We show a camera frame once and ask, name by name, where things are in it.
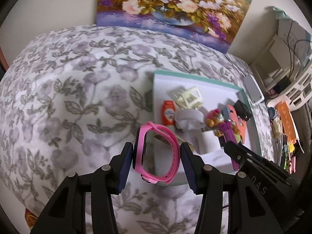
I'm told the colourful doll figurine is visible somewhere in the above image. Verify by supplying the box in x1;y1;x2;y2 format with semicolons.
205;109;241;144

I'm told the black power adapter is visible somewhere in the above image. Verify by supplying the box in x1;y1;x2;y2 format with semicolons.
234;100;252;121

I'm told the pink smartwatch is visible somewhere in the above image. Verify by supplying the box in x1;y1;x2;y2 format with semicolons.
133;121;186;186

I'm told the cream plastic hair clip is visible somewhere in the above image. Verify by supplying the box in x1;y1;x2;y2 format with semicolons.
176;87;203;109

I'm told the orange white glue tube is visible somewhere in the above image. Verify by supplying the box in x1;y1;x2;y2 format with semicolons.
161;100;176;126

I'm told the white charger cube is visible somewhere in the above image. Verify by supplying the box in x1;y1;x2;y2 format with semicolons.
166;86;187;101

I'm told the red gold packet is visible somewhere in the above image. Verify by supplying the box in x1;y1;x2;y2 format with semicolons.
24;209;38;230

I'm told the orange star-patterned box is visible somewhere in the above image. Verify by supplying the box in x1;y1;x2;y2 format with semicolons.
275;101;304;152

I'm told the white power bank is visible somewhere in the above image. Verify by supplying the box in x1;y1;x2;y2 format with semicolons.
243;74;264;105

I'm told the teal-rimmed white tray box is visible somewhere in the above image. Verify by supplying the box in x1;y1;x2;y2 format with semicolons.
153;70;261;173

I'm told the floral patterned tablecloth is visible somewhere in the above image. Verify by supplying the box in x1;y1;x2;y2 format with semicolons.
1;25;251;217

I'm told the flower painting canvas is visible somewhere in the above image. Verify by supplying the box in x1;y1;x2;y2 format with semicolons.
96;0;252;53

